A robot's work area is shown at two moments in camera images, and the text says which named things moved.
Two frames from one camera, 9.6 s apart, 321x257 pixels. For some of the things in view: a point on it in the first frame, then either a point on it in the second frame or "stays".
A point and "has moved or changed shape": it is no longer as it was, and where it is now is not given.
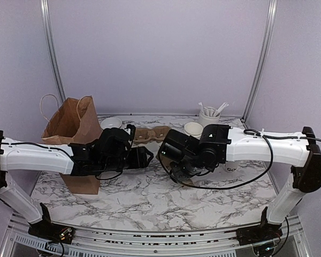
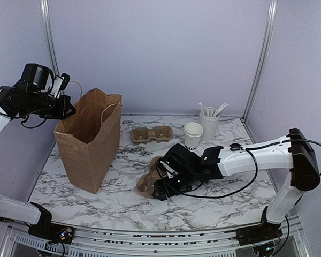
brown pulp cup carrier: [144, 135] -> [145, 182]
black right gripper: [180, 175] -> [159, 186]
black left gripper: [139, 160] -> [64, 102]
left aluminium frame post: [45, 5] stays
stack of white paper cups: [194, 129] stays
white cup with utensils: [213, 113] stays
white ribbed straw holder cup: [204, 120] stays
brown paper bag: [74, 121] has moved or changed shape
